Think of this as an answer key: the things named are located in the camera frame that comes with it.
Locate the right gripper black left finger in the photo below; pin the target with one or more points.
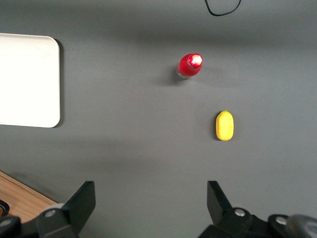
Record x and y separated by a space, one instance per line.
79 210

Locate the white rectangular tray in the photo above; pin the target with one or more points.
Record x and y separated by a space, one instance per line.
27 81

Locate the red coke bottle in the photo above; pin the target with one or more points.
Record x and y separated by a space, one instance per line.
189 68

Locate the wooden drawer cabinet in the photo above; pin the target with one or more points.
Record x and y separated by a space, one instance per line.
19 196

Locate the yellow lemon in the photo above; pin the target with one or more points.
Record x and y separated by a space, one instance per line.
225 126

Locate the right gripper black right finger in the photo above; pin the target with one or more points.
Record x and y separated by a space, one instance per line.
220 213

